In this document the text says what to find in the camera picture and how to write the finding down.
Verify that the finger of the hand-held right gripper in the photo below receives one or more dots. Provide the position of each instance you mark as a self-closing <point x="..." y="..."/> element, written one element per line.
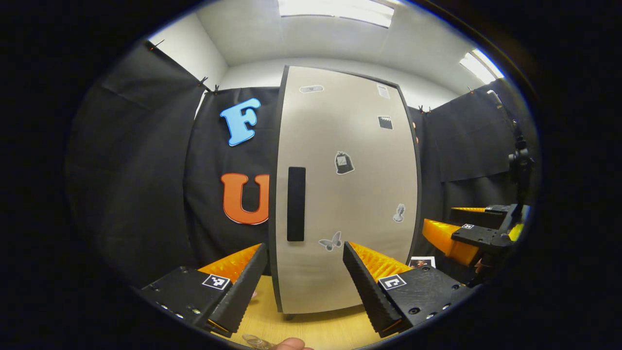
<point x="478" y="237"/>
<point x="478" y="216"/>

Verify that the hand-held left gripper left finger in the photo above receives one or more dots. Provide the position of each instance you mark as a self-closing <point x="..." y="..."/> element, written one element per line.
<point x="243" y="291"/>

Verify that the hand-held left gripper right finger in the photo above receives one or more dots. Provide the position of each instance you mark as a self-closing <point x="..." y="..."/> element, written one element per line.
<point x="367" y="291"/>

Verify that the beige cabinet door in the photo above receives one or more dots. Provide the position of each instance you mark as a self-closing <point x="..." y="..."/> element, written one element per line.
<point x="350" y="194"/>

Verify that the dark grey cabinet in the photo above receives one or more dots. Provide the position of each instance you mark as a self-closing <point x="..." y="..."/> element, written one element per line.
<point x="272" y="194"/>

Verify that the white book with portrait cover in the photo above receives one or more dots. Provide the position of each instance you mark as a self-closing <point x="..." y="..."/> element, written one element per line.
<point x="423" y="262"/>

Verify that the black backdrop cloth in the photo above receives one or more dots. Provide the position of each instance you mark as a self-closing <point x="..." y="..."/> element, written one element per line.
<point x="136" y="170"/>

